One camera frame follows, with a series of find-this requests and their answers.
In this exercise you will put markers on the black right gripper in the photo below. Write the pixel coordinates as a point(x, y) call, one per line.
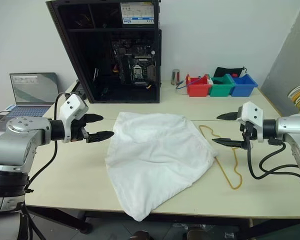
point(248, 131)

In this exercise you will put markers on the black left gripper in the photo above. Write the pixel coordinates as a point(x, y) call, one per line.
point(77, 130)

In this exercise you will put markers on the white cloth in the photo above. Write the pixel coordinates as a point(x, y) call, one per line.
point(160, 155)

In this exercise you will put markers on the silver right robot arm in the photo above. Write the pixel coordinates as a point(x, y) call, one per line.
point(292, 125)

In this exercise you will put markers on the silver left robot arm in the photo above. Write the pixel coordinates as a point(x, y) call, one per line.
point(15, 142)

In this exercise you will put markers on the green plastic bin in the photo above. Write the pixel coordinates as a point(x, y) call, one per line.
point(221, 90)

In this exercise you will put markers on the blue plastic bin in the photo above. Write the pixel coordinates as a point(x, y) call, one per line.
point(242, 88)

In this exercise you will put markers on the red plastic bin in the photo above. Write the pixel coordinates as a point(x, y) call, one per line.
point(198, 90)

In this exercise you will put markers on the small white part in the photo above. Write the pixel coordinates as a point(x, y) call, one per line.
point(210, 81)

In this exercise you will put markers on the computer motherboard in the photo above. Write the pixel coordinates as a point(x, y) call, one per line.
point(137, 65)

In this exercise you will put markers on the grey open laptop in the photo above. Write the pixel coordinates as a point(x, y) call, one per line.
point(32, 87)

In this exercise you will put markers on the metal cup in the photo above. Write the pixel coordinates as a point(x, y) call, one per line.
point(175, 76)

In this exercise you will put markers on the black open computer case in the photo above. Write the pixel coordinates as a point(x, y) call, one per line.
point(70, 50)

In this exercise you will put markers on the grey partition panel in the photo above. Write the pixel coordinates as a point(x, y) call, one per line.
point(290, 62)

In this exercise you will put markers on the dark brown rounded shape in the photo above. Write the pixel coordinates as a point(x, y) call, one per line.
point(138, 235)
point(197, 235)

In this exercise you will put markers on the power supply with white label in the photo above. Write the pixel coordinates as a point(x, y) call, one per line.
point(137, 12)

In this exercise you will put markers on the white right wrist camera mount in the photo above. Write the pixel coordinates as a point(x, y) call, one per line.
point(252, 112)

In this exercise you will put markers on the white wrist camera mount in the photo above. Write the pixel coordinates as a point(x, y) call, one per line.
point(252, 112)
point(71, 107)

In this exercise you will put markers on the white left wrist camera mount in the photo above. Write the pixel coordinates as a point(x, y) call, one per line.
point(71, 107)

